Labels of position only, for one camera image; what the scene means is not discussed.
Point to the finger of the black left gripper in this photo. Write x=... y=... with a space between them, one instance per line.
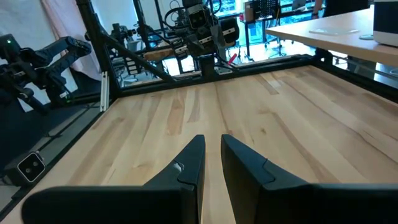
x=193 y=46
x=219 y=35

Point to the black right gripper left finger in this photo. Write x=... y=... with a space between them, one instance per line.
x=124 y=205

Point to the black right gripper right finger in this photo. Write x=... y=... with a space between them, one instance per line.
x=311 y=205

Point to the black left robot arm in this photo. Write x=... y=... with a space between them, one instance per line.
x=206 y=65

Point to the brown cardboard box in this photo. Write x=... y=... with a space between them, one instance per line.
x=248 y=12

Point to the black perforated panel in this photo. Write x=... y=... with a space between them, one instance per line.
x=265 y=9

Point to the short silver aluminium profile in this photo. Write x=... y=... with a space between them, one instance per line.
x=104 y=91

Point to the beige desk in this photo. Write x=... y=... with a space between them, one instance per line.
x=326 y=40

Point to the pale rectangular plate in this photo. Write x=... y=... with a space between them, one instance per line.
x=332 y=31

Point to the person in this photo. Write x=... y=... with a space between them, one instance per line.
x=342 y=7

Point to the pale pink curtain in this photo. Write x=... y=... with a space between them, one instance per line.
x=65 y=37

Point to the round silver desk grommet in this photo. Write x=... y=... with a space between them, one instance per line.
x=366 y=37

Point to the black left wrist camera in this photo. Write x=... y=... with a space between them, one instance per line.
x=197 y=17

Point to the silver corner bracket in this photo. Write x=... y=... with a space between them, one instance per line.
x=224 y=71

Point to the black table-level camera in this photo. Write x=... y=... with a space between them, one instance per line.
x=29 y=168

